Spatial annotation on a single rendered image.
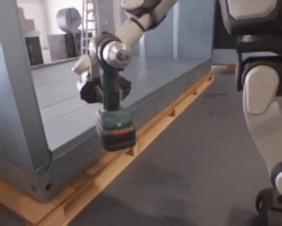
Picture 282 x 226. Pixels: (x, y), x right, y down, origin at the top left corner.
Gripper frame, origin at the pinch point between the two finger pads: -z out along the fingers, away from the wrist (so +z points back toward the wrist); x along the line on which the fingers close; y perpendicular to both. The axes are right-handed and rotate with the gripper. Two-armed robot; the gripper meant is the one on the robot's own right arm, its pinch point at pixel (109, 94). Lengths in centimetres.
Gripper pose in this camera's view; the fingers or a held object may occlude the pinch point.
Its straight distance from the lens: 49.8
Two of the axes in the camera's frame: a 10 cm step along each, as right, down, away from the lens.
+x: 9.4, -1.6, 3.1
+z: -3.5, -3.4, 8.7
